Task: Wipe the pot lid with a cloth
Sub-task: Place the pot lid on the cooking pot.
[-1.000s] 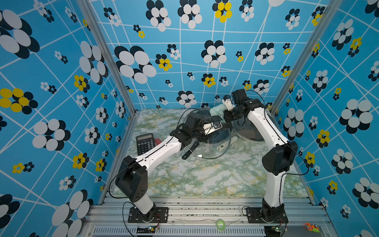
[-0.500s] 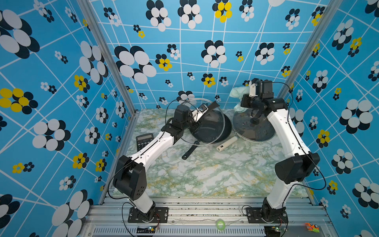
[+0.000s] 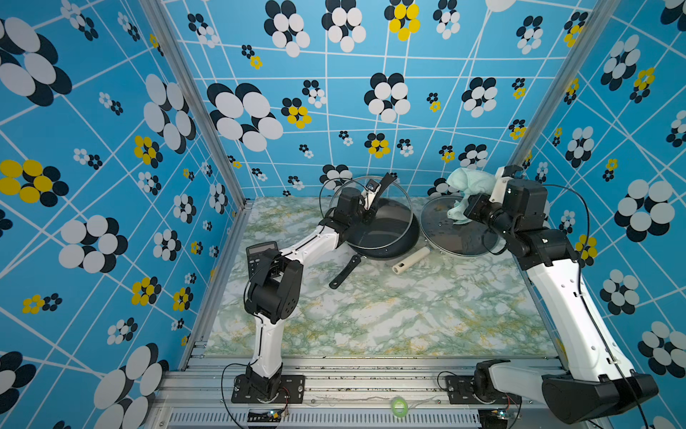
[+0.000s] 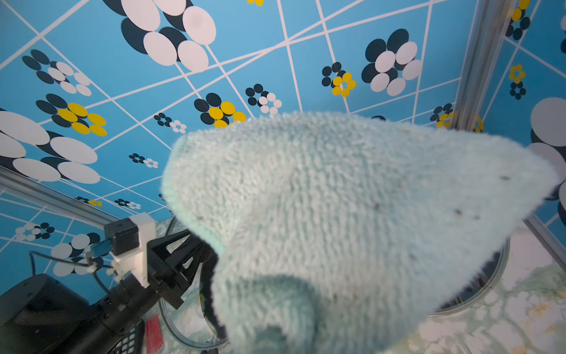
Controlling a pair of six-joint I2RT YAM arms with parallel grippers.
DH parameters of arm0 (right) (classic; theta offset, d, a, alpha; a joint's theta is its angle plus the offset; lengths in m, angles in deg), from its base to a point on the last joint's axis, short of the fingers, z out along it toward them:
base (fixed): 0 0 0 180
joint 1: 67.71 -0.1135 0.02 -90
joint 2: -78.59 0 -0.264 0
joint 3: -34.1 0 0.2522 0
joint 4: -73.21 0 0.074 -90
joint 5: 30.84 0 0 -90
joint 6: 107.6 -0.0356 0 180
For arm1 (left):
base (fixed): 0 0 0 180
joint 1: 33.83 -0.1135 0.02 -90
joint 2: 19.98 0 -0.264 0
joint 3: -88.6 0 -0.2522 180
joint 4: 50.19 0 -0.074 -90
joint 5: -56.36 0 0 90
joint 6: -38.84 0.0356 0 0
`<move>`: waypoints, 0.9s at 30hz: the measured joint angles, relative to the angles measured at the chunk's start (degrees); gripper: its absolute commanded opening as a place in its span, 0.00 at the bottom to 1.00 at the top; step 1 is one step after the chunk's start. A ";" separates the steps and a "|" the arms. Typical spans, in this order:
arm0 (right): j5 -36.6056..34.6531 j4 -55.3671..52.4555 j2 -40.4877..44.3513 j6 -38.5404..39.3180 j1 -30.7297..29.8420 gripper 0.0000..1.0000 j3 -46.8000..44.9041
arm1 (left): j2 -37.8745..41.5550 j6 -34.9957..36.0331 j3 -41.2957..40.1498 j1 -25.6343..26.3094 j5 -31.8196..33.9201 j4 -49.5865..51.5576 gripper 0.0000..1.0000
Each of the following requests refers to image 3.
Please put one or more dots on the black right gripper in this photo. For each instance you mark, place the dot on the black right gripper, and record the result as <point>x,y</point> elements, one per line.
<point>477,202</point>

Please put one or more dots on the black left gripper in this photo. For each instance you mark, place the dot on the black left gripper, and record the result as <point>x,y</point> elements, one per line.
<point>368,215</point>

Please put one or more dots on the light green cloth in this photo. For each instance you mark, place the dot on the light green cloth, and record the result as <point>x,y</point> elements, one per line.
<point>468,183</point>

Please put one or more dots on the glass lid of wok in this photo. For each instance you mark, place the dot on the glass lid of wok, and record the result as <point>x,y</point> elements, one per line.
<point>458,228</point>

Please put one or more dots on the glass lid of frying pan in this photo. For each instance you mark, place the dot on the glass lid of frying pan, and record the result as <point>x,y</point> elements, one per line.
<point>390,189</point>

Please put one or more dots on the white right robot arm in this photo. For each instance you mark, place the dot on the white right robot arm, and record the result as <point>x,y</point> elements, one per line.
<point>599,380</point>

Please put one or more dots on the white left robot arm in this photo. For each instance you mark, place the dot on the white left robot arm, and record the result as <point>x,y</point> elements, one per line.
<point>273,289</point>

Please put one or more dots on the black frying pan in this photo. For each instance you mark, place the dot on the black frying pan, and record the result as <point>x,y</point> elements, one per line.
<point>390,232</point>

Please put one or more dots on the black desktop calculator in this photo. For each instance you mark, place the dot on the black desktop calculator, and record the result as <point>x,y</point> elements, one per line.
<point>255,254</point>

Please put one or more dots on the green tape roll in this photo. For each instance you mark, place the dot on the green tape roll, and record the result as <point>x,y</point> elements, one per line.
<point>399,407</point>

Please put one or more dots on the right green circuit board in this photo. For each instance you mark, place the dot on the right green circuit board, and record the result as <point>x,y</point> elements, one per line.
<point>493,419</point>

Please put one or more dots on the green circuit board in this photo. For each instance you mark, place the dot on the green circuit board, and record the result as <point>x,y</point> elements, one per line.
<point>270,416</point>
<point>493,419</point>

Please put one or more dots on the left green circuit board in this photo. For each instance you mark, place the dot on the left green circuit board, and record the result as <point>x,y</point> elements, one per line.
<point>270,416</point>

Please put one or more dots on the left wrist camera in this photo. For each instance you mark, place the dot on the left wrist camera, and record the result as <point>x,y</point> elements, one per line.
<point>371,189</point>

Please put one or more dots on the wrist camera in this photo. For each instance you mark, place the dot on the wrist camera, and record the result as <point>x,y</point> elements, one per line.
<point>502,177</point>
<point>371,189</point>

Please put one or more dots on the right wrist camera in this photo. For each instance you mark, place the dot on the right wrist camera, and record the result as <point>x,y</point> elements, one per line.
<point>502,177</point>

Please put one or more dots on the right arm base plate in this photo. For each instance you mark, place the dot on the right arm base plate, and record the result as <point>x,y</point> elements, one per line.
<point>461,391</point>

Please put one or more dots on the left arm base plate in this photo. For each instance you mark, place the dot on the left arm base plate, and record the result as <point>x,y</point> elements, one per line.
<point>283,389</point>

